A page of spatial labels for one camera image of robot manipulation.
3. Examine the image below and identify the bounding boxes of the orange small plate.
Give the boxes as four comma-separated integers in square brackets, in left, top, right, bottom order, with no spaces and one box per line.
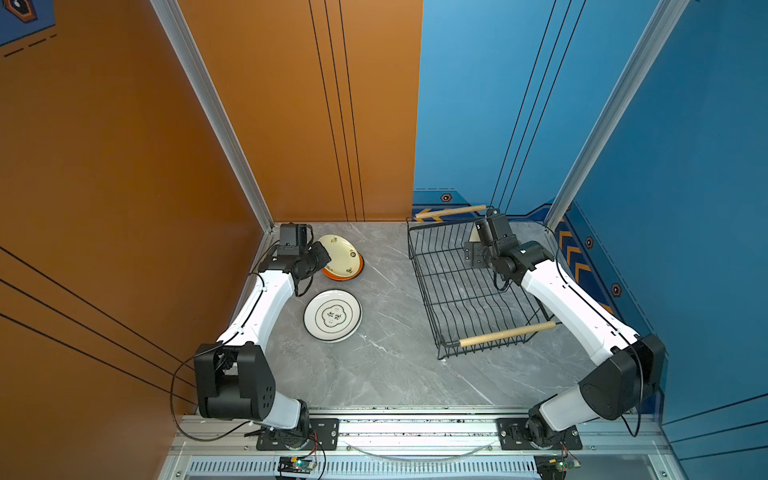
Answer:
[321,255,365,282]

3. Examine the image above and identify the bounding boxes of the beige small plate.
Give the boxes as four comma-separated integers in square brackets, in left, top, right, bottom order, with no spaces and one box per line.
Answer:
[319,234,361,275]

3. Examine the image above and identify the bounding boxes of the black wire dish rack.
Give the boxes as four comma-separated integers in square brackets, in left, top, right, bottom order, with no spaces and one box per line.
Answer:
[406,214,554,360]

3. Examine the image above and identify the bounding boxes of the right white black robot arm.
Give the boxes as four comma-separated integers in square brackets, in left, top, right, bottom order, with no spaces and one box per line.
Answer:
[468,210,666,448]

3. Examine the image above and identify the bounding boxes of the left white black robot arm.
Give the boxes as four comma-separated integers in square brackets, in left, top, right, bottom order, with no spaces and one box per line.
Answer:
[193,223,330,439]

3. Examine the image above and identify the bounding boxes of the left green circuit board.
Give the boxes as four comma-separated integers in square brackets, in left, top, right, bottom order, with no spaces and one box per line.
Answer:
[277,457,318,477]

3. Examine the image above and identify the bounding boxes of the green circuit board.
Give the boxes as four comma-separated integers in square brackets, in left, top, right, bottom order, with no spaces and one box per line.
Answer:
[534,457,581,480]
[277,457,318,477]

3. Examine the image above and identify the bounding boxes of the right green circuit board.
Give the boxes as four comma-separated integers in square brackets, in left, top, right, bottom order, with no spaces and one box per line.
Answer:
[534,457,581,480]

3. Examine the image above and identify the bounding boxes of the far wooden rack handle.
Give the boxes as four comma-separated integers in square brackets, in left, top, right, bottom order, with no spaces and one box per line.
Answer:
[414,205,487,220]

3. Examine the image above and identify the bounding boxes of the wooden rack handle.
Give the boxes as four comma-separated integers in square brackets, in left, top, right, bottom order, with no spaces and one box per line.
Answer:
[414,205,487,220]
[459,321,557,348]

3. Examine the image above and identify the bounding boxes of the near wooden rack handle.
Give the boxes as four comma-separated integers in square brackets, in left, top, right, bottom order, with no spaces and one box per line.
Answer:
[459,321,557,348]

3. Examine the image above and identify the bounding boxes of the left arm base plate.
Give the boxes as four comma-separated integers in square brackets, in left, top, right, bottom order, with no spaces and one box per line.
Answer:
[256,417,340,452]

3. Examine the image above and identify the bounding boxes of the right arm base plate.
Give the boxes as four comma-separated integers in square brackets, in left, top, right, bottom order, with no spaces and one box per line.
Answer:
[495,417,583,451]

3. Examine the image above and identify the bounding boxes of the aluminium front rail frame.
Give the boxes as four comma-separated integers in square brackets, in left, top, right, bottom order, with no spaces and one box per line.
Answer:
[158,407,686,479]

